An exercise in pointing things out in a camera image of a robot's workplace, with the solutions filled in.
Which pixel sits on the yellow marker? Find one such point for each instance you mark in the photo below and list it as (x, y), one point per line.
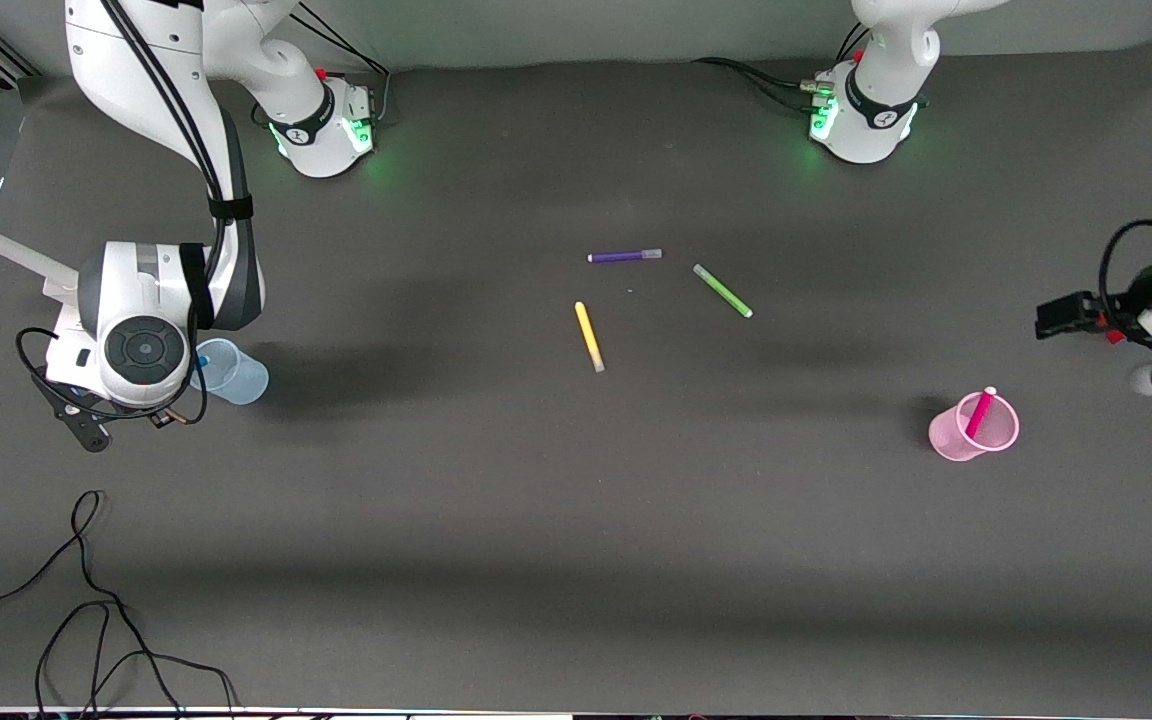
(588, 335)

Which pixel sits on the pink plastic cup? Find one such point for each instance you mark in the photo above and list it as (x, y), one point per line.
(951, 440)

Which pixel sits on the purple marker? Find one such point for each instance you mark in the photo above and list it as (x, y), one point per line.
(621, 256)

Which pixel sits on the blue translucent plastic cup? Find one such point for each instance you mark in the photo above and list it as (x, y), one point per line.
(241, 380)

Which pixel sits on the white rod stand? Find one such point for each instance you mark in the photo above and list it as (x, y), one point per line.
(6, 252)

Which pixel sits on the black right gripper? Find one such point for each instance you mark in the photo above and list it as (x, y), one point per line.
(158, 419)

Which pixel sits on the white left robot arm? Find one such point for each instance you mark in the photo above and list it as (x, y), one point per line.
(876, 130)

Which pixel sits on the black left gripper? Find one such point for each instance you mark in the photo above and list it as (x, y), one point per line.
(1126, 304)

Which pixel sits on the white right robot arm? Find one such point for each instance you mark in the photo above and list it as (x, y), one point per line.
(136, 80)

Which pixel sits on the green marker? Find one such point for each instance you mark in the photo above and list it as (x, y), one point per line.
(723, 291)

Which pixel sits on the pink marker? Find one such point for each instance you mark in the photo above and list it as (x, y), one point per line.
(979, 412)

